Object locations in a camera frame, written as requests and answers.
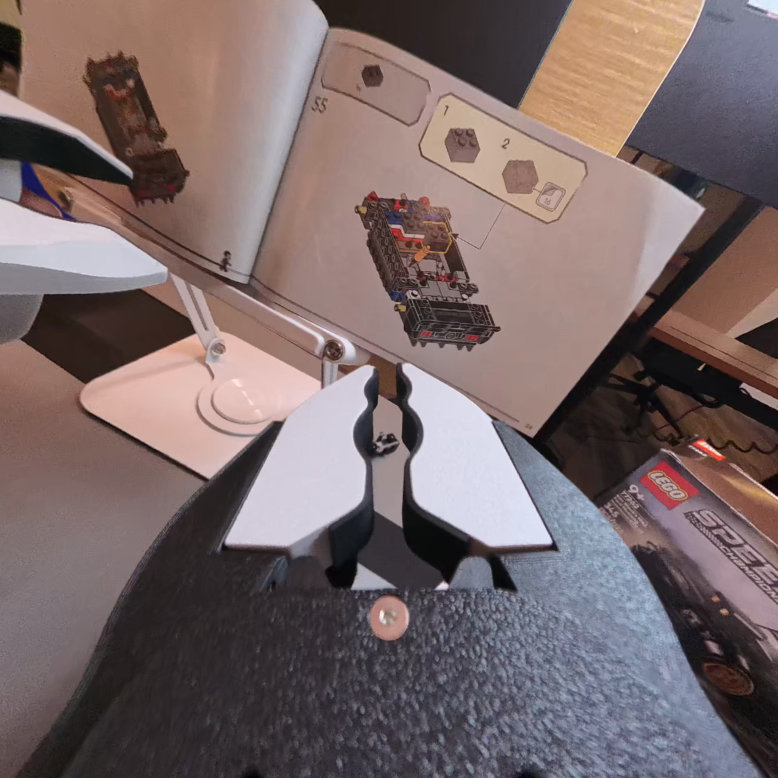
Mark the black partition panel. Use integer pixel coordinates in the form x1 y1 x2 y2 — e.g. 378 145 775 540
314 0 575 113

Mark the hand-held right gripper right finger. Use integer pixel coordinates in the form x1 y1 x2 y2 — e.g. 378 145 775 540
395 361 555 575

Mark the beige wooden chair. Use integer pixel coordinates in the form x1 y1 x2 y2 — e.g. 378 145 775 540
519 0 707 158

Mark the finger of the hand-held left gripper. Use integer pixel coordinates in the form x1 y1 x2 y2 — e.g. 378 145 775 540
0 90 135 187
0 195 170 345

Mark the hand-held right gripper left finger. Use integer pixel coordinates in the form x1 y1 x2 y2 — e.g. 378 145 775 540
223 365 381 575

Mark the black flat panel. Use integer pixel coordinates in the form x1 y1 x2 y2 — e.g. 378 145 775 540
625 0 778 210

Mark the lego set box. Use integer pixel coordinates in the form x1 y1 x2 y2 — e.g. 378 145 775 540
595 447 778 763

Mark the open instruction booklet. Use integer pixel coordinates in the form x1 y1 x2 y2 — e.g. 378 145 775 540
19 0 707 437

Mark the brown wooden desk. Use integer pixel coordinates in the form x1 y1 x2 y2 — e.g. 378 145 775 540
648 309 778 401

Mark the white book stand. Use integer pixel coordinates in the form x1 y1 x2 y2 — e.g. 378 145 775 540
78 273 373 482

